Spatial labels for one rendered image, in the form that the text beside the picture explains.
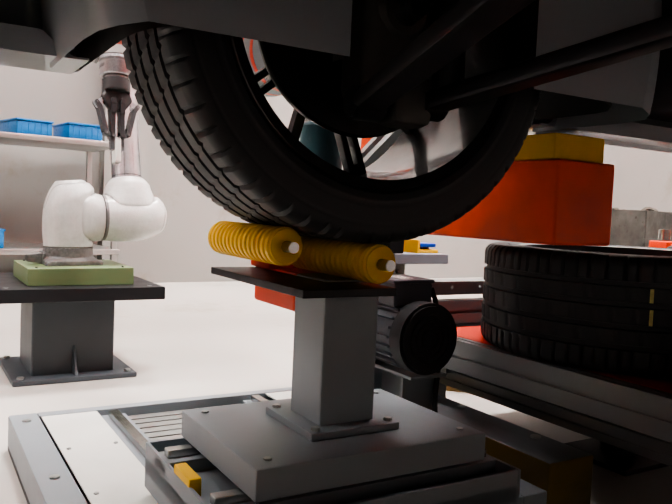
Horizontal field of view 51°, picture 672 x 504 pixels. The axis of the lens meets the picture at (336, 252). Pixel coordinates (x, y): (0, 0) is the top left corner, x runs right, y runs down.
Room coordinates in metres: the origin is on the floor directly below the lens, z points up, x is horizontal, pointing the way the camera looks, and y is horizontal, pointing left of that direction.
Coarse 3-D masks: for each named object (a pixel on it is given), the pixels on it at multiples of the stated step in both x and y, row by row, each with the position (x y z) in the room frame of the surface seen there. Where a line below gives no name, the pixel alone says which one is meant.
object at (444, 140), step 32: (512, 32) 1.16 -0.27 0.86; (480, 64) 1.21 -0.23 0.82; (256, 96) 0.93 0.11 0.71; (288, 128) 1.19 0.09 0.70; (448, 128) 1.21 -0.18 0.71; (480, 128) 1.14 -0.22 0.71; (320, 160) 0.98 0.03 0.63; (352, 160) 1.24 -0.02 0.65; (384, 160) 1.28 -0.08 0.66; (416, 160) 1.19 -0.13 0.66; (448, 160) 1.11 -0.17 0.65
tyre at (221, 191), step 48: (144, 48) 0.97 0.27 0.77; (192, 48) 0.89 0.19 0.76; (144, 96) 1.03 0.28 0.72; (192, 96) 0.89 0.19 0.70; (240, 96) 0.92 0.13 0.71; (528, 96) 1.18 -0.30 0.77; (192, 144) 0.97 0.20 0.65; (240, 144) 0.92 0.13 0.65; (240, 192) 0.99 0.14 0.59; (288, 192) 0.96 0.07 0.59; (336, 192) 1.00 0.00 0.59; (384, 192) 1.04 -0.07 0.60; (432, 192) 1.08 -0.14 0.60; (480, 192) 1.13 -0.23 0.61; (384, 240) 1.05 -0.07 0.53
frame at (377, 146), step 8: (384, 136) 1.37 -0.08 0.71; (392, 136) 1.36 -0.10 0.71; (368, 144) 1.39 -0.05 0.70; (376, 144) 1.39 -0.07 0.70; (384, 144) 1.35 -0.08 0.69; (392, 144) 1.36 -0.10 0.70; (368, 152) 1.38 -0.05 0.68; (376, 152) 1.34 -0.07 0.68; (384, 152) 1.35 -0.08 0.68; (368, 160) 1.33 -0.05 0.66
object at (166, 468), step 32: (160, 448) 1.17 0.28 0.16; (192, 448) 1.11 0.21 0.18; (160, 480) 1.09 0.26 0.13; (192, 480) 0.98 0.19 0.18; (224, 480) 1.07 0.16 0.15; (384, 480) 1.04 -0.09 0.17; (416, 480) 1.07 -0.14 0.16; (448, 480) 1.10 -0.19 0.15; (480, 480) 1.07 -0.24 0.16; (512, 480) 1.10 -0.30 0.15
